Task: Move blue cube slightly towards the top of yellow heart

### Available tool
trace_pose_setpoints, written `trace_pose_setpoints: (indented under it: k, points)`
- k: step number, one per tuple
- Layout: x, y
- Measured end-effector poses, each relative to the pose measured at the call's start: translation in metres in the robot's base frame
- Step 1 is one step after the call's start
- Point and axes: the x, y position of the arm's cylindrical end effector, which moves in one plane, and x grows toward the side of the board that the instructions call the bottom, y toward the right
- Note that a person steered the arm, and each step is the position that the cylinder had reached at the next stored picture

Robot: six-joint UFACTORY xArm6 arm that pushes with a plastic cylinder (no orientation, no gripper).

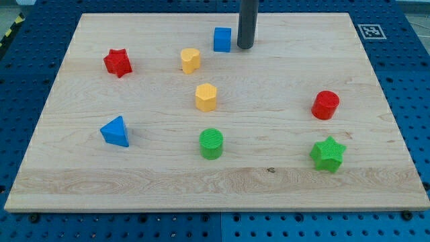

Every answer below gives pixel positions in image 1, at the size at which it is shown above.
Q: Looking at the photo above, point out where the green cylinder block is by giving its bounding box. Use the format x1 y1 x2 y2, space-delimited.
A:
199 128 224 160

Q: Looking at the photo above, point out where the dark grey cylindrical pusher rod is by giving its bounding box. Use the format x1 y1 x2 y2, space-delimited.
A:
236 0 259 49

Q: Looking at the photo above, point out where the yellow heart block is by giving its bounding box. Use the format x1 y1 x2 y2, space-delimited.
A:
180 48 201 74

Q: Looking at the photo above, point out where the red star block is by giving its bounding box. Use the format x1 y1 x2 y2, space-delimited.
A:
103 49 132 78

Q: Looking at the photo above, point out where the yellow hexagon block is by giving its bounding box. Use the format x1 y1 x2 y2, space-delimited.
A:
195 83 217 112

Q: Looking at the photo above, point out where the white fiducial marker tag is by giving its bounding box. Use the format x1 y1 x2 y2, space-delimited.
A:
357 24 386 40

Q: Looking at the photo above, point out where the blue triangle block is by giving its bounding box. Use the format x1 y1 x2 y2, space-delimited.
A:
100 116 129 147

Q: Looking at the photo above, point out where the light wooden board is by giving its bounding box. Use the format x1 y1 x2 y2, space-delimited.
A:
5 13 429 212

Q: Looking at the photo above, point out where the yellow black hazard tape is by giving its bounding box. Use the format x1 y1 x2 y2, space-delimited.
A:
1 12 26 49

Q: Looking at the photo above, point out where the green star block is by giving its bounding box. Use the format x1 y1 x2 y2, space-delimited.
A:
310 136 347 173

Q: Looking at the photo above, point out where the red cylinder block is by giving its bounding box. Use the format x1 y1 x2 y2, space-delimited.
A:
311 90 340 120

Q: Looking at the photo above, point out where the blue cube block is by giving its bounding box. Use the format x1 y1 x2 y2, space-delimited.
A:
213 27 231 52

